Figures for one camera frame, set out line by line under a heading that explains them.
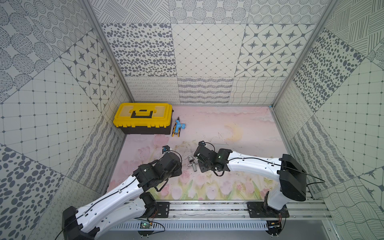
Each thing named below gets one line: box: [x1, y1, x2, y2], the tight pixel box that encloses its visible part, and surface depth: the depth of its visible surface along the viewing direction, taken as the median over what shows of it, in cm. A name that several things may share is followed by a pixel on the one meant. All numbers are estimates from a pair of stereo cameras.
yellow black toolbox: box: [113, 103, 174, 135], surface depth 95 cm
